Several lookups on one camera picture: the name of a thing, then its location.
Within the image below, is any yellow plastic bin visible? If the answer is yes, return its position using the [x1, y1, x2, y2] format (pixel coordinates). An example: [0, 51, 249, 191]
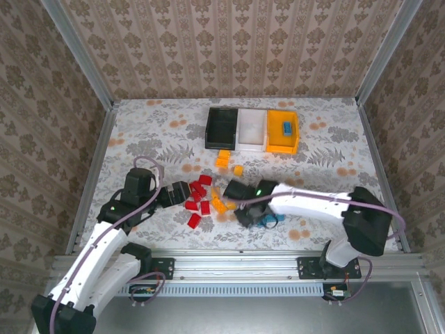
[266, 109, 300, 154]

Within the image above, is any white plastic bin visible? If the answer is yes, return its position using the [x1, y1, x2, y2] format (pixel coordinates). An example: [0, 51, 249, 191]
[236, 108, 269, 152]

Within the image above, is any black plastic bin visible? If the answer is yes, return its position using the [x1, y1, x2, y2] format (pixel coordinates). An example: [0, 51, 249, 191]
[204, 106, 241, 151]

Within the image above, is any small circuit board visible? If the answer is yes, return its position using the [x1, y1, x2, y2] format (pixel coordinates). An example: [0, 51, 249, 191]
[129, 284, 156, 297]
[323, 283, 351, 301]

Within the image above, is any grey metal panel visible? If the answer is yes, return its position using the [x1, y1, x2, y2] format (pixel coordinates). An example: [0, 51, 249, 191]
[93, 281, 427, 334]

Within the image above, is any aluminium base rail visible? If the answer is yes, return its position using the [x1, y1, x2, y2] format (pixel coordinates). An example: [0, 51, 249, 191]
[51, 248, 427, 281]

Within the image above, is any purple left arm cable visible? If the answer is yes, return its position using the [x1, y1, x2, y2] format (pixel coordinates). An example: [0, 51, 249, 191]
[48, 156, 167, 334]

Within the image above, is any grey slotted cable duct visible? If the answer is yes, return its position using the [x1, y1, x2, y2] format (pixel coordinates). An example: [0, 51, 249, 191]
[116, 283, 327, 297]

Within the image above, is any aluminium side rail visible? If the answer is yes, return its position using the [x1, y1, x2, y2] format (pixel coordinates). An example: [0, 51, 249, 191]
[65, 104, 120, 255]
[357, 100, 411, 253]

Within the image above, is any aluminium corner post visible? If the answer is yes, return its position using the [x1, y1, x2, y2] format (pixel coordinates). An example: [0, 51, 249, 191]
[40, 0, 115, 109]
[356, 0, 423, 105]

